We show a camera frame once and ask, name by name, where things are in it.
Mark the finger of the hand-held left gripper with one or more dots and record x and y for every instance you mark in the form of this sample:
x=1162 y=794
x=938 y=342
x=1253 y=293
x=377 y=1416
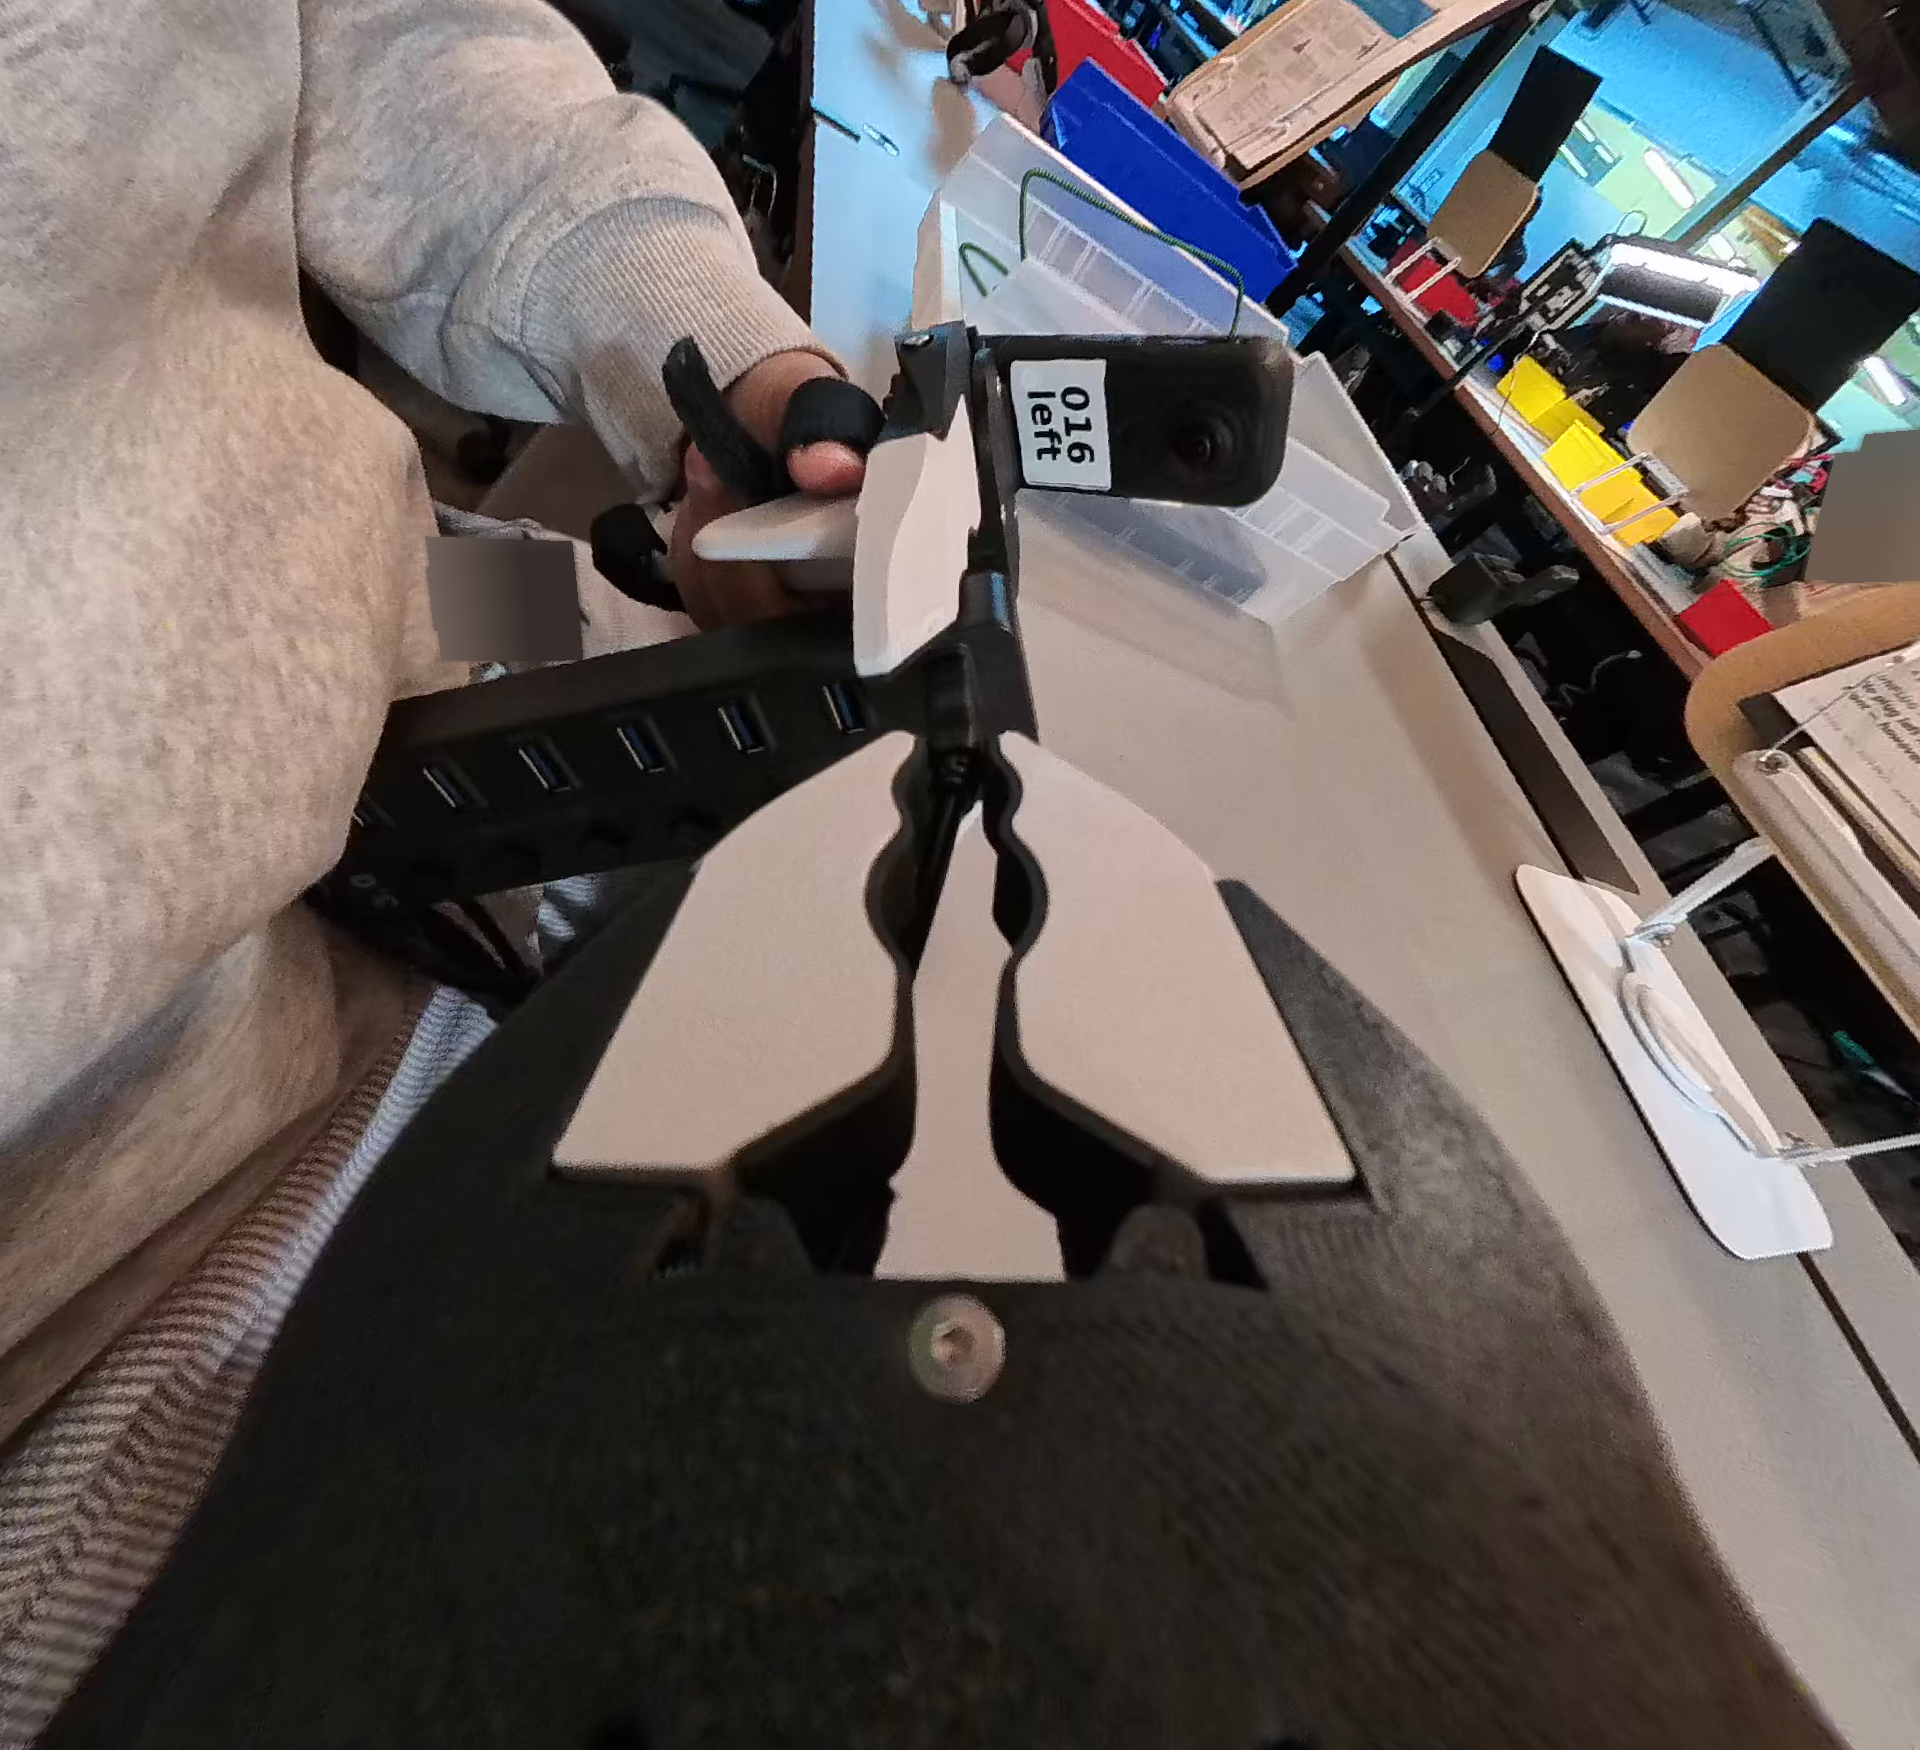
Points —
x=916 y=552

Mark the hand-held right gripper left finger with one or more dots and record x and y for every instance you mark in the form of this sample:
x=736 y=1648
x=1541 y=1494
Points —
x=750 y=1001

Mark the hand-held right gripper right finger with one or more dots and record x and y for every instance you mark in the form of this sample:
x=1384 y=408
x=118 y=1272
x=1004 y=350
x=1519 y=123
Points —
x=1155 y=1001

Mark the long black USB hub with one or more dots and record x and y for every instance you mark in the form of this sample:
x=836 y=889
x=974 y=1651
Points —
x=601 y=762

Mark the person's left forearm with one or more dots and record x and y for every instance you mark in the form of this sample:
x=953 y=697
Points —
x=526 y=206

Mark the white desk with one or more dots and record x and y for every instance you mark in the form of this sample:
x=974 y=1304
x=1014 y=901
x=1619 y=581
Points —
x=1275 y=806

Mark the person's left hand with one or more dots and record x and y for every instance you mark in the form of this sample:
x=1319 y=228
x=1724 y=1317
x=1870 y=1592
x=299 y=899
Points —
x=743 y=599

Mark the clear plastic bin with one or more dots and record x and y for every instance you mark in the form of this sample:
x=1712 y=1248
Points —
x=1306 y=537

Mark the blue plastic bin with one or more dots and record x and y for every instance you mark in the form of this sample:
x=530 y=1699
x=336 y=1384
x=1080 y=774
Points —
x=1155 y=176

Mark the yellow plastic bin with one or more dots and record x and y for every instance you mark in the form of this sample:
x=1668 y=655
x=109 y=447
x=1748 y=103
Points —
x=1606 y=476
x=1538 y=394

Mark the tan board on stand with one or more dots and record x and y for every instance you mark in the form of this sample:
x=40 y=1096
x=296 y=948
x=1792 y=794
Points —
x=1717 y=431
x=1485 y=213

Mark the brown cardboard sheet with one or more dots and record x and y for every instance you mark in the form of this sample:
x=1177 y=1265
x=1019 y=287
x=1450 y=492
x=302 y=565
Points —
x=1380 y=27

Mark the black monitor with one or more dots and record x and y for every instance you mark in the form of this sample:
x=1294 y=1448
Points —
x=1823 y=311
x=1546 y=116

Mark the white document stand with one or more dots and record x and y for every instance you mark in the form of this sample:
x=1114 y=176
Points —
x=1695 y=1075

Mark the small red plastic bin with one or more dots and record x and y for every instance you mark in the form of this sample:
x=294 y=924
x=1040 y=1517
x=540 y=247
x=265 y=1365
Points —
x=1723 y=618

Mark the tan document holder with paper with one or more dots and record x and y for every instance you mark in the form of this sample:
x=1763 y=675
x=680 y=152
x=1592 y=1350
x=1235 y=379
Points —
x=1770 y=670

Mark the grey sweatshirt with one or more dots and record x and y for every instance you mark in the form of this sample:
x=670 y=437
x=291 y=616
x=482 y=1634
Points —
x=150 y=581

